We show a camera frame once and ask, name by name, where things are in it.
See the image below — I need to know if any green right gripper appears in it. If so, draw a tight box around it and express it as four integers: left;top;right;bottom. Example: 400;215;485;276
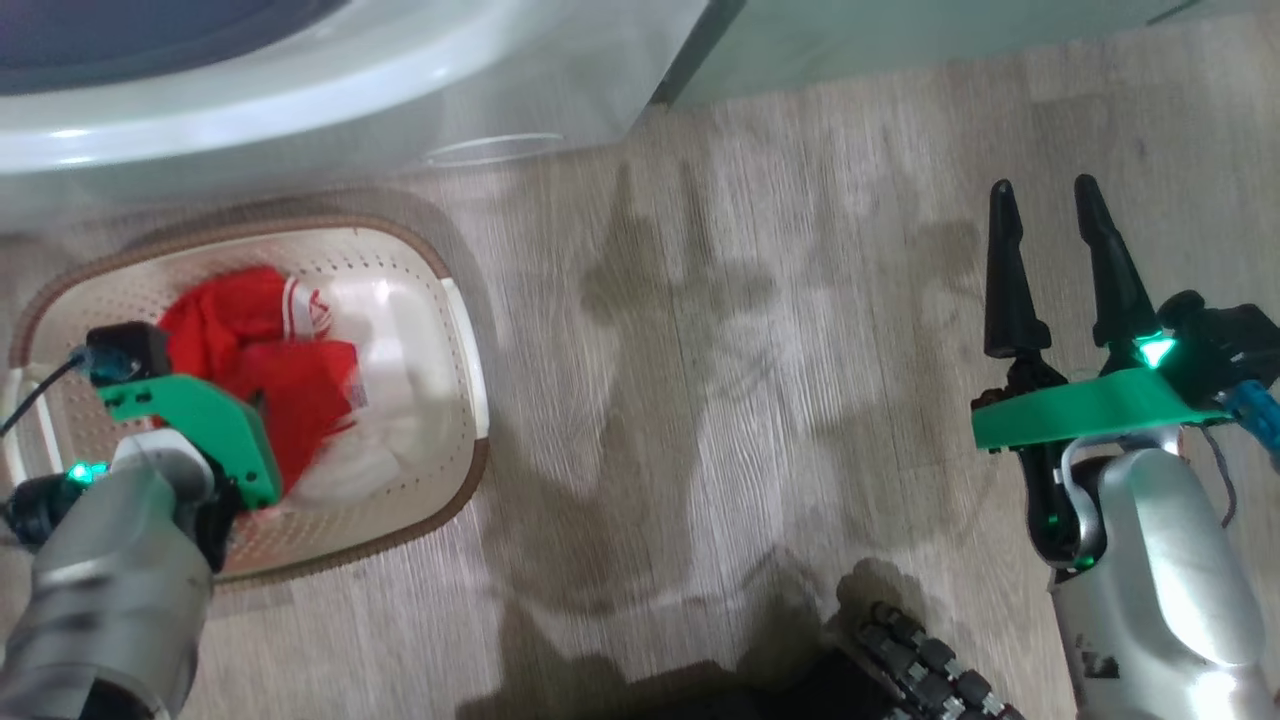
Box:
972;175;1233;569

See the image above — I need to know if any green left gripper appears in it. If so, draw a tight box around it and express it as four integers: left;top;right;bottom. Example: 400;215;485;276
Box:
98;375;284;573

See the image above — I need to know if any red and white garment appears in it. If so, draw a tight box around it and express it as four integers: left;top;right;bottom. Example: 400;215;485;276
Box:
158;265;403;504

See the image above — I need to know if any cream perforated laundry basket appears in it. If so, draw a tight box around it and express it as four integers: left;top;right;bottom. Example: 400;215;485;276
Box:
5;210;493;593

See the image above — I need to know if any white front-load washing machine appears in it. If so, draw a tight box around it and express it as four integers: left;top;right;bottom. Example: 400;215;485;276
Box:
0;0;713;236

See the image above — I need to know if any large pale green cabinet panel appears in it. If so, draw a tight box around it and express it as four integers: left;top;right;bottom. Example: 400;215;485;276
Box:
655;0;1280;108

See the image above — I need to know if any oval white filter cover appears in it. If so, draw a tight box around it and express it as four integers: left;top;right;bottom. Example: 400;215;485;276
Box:
425;133;567;168

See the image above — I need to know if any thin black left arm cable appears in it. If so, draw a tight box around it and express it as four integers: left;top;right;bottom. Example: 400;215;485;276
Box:
0;355;86;438

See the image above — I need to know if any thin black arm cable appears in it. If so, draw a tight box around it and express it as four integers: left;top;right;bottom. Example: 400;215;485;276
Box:
1200;425;1241;531
0;355;86;438

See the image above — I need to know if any blue right cable connector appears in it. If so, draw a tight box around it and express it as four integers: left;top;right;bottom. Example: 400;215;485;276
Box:
1225;380;1280;471

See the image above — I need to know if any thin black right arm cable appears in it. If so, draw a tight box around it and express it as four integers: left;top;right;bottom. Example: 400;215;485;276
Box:
1200;425;1241;531

